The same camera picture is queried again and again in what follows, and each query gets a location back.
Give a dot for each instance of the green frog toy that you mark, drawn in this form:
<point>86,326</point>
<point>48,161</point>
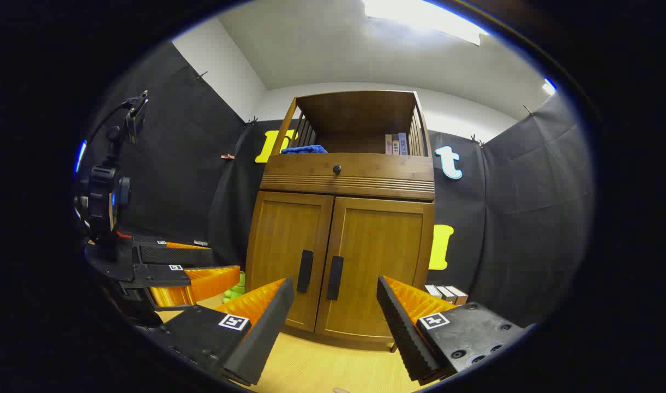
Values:
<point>235,292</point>

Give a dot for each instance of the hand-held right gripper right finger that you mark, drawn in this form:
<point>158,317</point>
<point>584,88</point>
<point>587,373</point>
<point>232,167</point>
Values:
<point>403,333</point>

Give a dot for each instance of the small white box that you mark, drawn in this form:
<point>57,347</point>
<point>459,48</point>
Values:
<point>432,291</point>
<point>446,294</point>
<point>458,295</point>

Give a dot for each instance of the small ceiling light panel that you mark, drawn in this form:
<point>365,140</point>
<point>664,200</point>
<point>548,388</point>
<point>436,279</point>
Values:
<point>550,87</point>

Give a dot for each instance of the black backdrop cloth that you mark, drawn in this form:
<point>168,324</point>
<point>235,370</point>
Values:
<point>180,164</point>

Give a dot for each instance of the wooden drawer with black knob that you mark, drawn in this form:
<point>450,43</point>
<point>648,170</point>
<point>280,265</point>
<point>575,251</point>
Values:
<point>387,166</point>

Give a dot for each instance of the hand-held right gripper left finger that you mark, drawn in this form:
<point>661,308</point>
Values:
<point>267,333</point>

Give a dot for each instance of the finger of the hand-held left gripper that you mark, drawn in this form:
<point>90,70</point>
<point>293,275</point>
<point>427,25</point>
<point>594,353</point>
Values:
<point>152,275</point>
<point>174,255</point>

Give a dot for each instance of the wooden double-door shoe cabinet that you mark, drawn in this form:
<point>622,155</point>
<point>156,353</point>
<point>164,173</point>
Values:
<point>360,112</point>

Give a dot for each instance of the wooden shoe cabinet door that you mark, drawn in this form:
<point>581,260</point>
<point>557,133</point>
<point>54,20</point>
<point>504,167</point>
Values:
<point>376,251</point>
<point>281,240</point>

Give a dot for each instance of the blue folded cloth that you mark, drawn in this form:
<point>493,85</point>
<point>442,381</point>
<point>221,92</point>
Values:
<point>305,149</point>

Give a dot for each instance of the brown book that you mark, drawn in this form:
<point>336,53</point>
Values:
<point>395,148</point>

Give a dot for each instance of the pale pink book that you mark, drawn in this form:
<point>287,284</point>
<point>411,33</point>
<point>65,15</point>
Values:
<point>389,145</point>

